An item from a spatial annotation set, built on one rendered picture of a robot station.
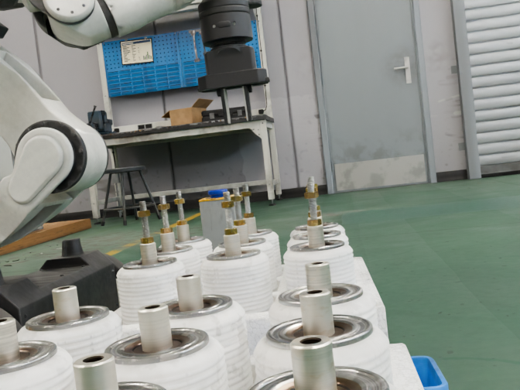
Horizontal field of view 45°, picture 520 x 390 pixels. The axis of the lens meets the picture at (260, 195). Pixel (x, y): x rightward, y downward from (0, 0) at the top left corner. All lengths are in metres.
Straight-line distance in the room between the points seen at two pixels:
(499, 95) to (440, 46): 0.69
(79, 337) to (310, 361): 0.30
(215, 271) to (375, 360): 0.45
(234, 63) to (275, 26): 5.05
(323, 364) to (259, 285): 0.53
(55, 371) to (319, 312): 0.19
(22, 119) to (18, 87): 0.06
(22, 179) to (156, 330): 0.84
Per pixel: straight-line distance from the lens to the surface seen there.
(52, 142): 1.25
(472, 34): 6.13
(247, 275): 0.85
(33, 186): 1.27
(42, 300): 1.24
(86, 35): 1.08
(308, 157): 6.01
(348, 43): 6.07
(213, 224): 1.27
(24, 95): 1.33
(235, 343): 0.57
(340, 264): 0.84
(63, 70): 6.63
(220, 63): 1.10
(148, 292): 0.87
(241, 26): 1.10
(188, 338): 0.48
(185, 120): 5.68
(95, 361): 0.36
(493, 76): 6.12
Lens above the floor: 0.38
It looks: 3 degrees down
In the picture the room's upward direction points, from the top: 7 degrees counter-clockwise
